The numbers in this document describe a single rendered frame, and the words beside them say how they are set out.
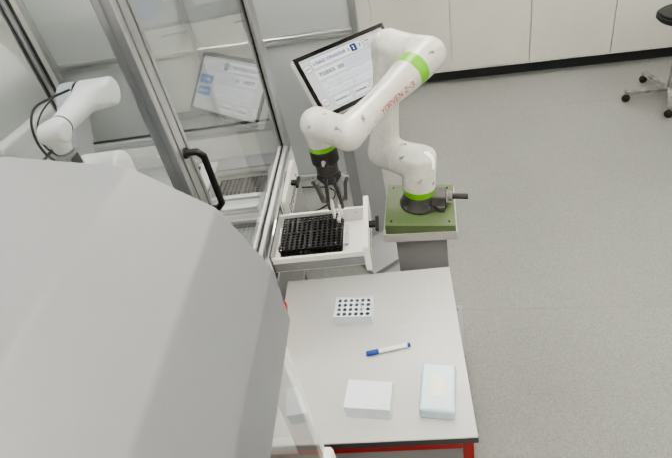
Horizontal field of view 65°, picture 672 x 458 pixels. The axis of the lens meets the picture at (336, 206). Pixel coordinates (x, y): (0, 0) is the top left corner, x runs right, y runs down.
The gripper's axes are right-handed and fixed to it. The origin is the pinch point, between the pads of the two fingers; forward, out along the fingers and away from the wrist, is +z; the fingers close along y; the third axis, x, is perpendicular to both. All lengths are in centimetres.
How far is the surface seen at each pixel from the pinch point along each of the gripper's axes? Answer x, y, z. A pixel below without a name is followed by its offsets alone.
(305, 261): -16.3, -11.8, 8.7
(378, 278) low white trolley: -16.4, 12.0, 20.2
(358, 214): 7.7, 6.2, 9.9
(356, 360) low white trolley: -50, 5, 20
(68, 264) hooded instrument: -104, -14, -77
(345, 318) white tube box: -35.8, 1.4, 17.2
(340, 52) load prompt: 94, 1, -19
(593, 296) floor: 33, 107, 97
